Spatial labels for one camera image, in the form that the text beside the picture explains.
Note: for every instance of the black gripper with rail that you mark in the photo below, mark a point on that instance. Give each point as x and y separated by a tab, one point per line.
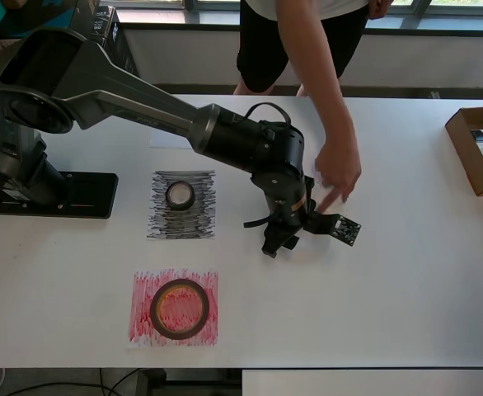
284	227

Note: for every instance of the person in white shirt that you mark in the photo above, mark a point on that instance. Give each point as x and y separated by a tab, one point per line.
262	49

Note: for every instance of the person's left hand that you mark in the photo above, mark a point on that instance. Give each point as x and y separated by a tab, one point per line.
378	8

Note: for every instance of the person's right hand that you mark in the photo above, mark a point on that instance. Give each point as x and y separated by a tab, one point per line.
340	165

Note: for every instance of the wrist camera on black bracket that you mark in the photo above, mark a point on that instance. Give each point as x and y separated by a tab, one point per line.
346	229

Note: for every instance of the red scribbled paper sheet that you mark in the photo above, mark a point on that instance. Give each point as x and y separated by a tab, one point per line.
142	330

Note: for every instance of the open cardboard tray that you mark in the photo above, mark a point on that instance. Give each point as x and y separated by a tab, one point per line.
460	132

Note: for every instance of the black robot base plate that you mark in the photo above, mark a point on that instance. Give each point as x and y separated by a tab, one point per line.
93	194

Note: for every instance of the black scribbled paper sheet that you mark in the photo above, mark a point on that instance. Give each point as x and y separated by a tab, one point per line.
200	222

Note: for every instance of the window with dark frame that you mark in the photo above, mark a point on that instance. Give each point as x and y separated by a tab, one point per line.
451	25

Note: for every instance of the blank white paper sheet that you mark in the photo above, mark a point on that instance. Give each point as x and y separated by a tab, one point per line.
167	140

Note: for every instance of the black carton with white print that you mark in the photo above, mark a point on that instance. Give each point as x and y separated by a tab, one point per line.
122	53
101	24

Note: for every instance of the red tape roll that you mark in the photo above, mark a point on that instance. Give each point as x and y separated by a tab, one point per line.
153	309

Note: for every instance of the white panel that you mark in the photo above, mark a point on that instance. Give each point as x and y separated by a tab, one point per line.
369	383

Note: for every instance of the person's right forearm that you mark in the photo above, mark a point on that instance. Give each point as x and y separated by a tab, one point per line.
311	62

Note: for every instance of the black tape roll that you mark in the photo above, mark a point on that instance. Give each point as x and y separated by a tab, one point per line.
168	197

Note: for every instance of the dark grey Piper robot arm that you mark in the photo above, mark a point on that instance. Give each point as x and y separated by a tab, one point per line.
122	90

